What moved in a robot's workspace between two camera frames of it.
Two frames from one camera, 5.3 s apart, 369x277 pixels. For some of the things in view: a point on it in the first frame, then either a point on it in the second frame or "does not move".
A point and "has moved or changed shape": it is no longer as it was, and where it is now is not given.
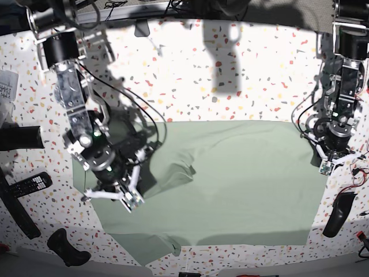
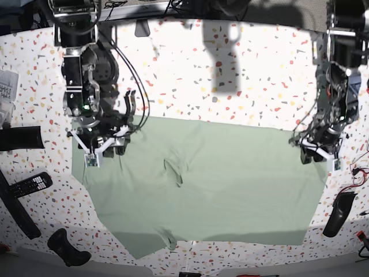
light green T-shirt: x=210 y=183 has moved or changed shape
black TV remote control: x=38 y=182 does not move
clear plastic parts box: x=8 y=95 does not move
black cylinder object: x=21 y=138 does not move
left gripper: x=116 y=173 → x=106 y=133
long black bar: x=14 y=208 does not move
